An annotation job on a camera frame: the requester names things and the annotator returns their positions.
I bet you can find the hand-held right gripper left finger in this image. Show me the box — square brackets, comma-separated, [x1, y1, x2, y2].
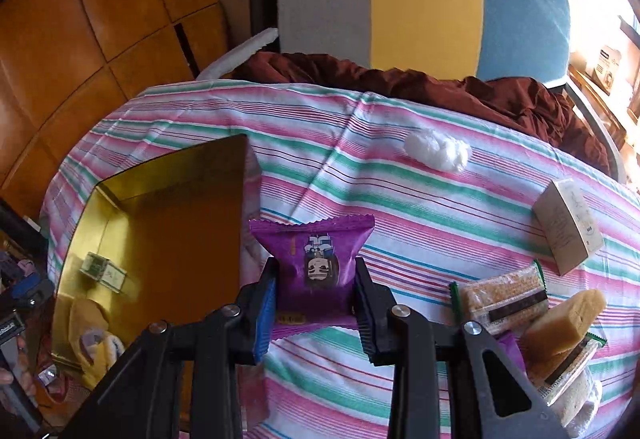
[60, 258, 281, 439]

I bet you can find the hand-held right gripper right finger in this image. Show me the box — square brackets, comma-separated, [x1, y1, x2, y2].
[352, 258, 571, 439]

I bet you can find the purple snack packet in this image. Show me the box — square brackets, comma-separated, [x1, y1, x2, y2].
[497, 331, 531, 385]
[248, 213, 376, 340]

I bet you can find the gold box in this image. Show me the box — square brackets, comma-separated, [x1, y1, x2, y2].
[52, 134, 263, 392]

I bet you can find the cracker packet with green ends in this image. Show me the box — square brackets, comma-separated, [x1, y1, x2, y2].
[449, 259, 551, 337]
[525, 336, 608, 407]

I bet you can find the white plastic ball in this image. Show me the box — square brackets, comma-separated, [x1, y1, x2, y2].
[403, 131, 472, 172]

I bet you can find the beige carton with drawing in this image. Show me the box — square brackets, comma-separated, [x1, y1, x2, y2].
[531, 178, 606, 276]

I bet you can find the small green box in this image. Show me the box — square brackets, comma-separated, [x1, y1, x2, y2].
[79, 251, 127, 294]

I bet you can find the yellow white packet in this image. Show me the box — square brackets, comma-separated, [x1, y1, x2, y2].
[67, 299, 126, 390]

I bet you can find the yellow sponge block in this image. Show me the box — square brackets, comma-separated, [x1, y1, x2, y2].
[520, 289, 608, 362]

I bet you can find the maroon cloth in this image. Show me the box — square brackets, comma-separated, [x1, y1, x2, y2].
[232, 52, 613, 177]

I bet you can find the white chair armrest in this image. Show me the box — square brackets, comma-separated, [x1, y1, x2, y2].
[195, 26, 280, 80]

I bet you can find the wooden cabinet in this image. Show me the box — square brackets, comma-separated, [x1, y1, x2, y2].
[0, 0, 233, 220]

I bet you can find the grey chair armrest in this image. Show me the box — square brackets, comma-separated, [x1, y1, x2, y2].
[565, 79, 628, 184]

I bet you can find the grey yellow blue chair back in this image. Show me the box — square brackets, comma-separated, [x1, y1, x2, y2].
[275, 0, 572, 90]

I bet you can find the cluttered wooden shelf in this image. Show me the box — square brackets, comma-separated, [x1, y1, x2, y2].
[570, 16, 640, 192]

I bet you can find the cardboard box on sill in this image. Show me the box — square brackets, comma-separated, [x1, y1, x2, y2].
[587, 44, 624, 95]

